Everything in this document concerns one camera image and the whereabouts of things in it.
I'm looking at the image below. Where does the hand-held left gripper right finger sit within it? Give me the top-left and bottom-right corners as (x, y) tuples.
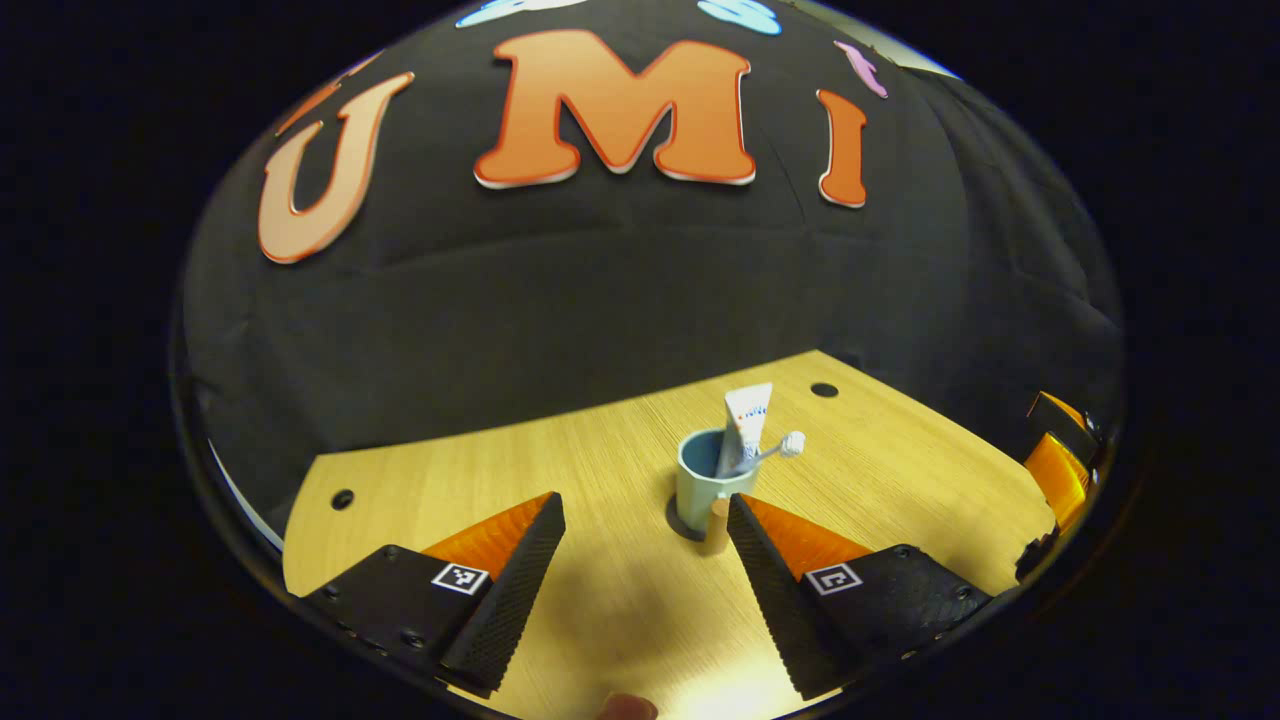
(727, 492), (993, 701)

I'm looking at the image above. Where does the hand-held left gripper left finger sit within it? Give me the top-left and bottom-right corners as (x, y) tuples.
(303, 490), (567, 699)

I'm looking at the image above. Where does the round dark brown coaster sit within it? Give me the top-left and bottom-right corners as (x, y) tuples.
(665, 495), (721, 544)

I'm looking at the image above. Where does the pale blue cup wooden handle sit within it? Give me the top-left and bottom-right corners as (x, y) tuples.
(676, 428), (761, 553)

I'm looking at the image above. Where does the white toothbrush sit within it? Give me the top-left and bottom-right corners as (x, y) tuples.
(722, 431), (807, 479)

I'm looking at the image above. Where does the white toothpaste tube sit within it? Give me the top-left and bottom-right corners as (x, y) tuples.
(715, 382), (774, 479)

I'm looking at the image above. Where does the wooden desktop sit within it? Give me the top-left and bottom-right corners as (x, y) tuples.
(283, 350), (1058, 720)

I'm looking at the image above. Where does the black backdrop cloth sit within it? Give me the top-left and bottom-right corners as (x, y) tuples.
(180, 0), (1126, 541)

